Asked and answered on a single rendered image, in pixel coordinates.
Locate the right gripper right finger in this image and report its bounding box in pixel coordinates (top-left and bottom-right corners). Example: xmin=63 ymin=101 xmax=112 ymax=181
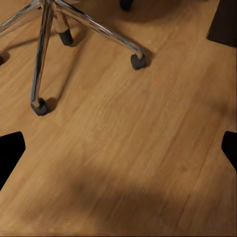
xmin=221 ymin=131 xmax=237 ymax=171

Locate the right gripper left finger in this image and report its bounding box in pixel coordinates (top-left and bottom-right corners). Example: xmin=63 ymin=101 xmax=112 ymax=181
xmin=0 ymin=131 xmax=26 ymax=189

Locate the swivel chair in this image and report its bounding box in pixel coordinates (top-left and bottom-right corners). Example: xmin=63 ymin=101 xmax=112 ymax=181
xmin=0 ymin=0 xmax=147 ymax=117

